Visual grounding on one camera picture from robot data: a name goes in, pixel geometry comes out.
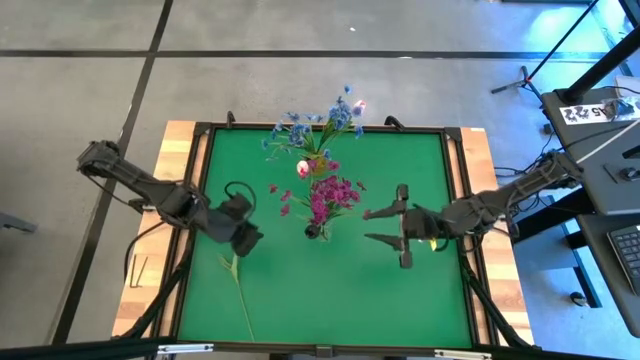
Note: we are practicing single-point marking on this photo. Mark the black keyboard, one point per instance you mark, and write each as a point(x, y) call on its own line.
point(627, 255)

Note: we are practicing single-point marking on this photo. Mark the green table mat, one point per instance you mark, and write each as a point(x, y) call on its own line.
point(325, 300)

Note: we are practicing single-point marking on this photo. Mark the black horizontal beam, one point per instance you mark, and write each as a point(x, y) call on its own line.
point(75, 349)

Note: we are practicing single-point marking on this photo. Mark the dark desk with keyboard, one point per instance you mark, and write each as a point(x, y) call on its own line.
point(600, 260)

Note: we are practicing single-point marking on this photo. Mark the black table frame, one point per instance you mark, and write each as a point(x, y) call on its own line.
point(425, 126)

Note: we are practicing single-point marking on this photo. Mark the clear glass vase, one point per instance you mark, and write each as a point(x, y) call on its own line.
point(325, 234)

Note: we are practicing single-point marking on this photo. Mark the pink white artificial tulip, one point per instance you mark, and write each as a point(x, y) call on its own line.
point(302, 168)
point(359, 106)

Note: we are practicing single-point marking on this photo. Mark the blue artificial flower bunch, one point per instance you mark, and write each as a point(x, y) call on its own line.
point(297, 135)
point(341, 114)

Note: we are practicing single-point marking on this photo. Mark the aluminium bracket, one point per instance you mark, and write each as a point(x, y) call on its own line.
point(462, 354)
point(185, 348)

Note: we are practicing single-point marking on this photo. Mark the white printed label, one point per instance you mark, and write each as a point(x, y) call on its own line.
point(585, 114)

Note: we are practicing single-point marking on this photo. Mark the grey furniture foot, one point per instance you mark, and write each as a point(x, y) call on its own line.
point(17, 223)

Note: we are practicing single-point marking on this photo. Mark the black tripod stand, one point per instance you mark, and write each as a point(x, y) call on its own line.
point(525, 80)

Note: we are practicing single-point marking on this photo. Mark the small yellow tag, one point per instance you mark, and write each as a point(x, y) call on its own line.
point(433, 245)

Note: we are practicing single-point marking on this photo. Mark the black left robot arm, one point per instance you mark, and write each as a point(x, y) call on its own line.
point(150, 187)

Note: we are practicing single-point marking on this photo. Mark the magenta artificial flower bunch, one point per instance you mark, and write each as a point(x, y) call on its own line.
point(337, 192)
point(317, 210)

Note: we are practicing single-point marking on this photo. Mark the thick black pole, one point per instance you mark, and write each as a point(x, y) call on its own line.
point(605, 65)

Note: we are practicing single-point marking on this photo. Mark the thin metal hex keys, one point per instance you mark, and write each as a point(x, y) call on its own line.
point(135, 272)

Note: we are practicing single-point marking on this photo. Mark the black desk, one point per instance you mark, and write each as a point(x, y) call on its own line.
point(590, 150)

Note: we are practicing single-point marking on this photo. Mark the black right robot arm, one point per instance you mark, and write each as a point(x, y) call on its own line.
point(500, 202)

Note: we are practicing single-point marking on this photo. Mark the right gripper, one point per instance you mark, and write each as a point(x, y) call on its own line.
point(422, 225)

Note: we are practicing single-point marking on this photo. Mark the yellow glass vase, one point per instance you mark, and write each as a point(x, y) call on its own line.
point(321, 166)

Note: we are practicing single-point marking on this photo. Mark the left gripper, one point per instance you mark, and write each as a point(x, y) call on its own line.
point(230, 222)

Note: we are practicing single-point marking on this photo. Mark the black table clamp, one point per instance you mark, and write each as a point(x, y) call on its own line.
point(230, 119)
point(395, 121)

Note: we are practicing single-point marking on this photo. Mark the black caster wheel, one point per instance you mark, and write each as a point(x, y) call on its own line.
point(578, 298)

